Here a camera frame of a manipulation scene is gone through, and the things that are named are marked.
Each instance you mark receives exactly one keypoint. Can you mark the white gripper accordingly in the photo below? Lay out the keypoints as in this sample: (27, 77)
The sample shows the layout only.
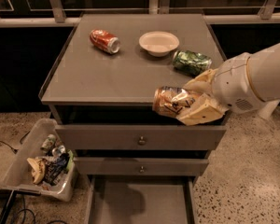
(236, 83)

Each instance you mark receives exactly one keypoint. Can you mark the orange soda can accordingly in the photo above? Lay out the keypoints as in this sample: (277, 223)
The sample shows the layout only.
(171, 101)

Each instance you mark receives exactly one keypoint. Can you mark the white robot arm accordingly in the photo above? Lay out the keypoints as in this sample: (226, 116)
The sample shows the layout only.
(264, 73)

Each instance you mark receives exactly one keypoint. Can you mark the green soda can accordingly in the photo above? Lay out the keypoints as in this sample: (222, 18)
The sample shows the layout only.
(191, 63)

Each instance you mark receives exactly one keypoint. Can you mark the grey drawer cabinet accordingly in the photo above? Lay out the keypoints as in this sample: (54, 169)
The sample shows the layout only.
(88, 86)

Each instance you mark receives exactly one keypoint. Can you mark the red soda can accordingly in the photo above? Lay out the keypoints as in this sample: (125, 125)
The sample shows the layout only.
(105, 41)

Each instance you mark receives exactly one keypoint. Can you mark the grey bottom drawer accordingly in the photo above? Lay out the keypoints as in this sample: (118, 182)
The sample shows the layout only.
(140, 200)

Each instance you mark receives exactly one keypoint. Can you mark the grey drawer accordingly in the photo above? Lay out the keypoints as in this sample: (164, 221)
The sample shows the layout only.
(140, 166)
(140, 137)
(140, 200)

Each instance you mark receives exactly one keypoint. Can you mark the grey middle drawer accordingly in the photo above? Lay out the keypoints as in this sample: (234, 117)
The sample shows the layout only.
(140, 166)

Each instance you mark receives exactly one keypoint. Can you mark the grey top drawer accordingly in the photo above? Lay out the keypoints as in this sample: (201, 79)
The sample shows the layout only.
(140, 137)

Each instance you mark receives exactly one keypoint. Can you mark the small can in bin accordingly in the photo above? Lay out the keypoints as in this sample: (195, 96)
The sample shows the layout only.
(49, 143)

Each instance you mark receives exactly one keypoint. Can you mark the white paper bowl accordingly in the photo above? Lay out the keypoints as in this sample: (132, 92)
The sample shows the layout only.
(158, 44)

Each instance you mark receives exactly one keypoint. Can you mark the dark blue snack wrapper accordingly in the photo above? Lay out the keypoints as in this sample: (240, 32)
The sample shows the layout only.
(55, 168)

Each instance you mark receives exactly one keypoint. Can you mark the metal window railing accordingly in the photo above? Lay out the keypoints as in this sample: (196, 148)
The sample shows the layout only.
(37, 13)

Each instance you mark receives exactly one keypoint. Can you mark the clear plastic bin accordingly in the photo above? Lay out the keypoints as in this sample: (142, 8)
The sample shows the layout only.
(18, 176)

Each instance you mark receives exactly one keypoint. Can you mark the tan crumpled bag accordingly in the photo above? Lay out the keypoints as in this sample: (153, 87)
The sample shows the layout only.
(38, 169)

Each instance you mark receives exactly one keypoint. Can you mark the white post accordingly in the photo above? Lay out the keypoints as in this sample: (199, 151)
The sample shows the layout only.
(268, 109)

